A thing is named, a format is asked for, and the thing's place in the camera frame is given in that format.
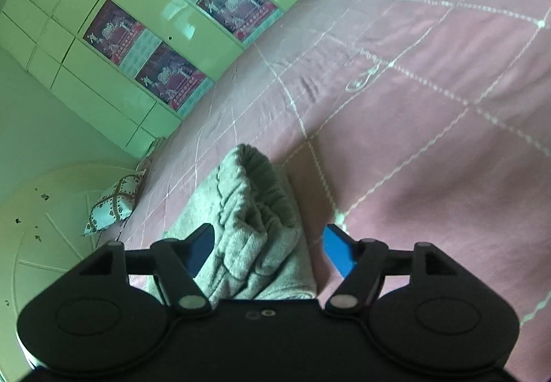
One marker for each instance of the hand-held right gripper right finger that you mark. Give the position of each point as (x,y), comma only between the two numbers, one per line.
(340,253)

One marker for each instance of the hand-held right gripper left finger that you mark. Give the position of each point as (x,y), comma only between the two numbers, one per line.
(200,246)

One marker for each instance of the grey pants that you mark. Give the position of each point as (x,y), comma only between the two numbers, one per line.
(254,227)

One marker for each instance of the patterned pillow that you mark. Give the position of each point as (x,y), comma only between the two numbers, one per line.
(114,203)

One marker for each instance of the pink checked bed blanket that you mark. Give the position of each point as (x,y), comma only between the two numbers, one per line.
(409,128)

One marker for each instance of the white wardrobe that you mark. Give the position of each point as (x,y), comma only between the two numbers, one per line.
(77,72)

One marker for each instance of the red wall poster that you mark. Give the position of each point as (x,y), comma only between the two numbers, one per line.
(114,31)
(236,5)
(170,78)

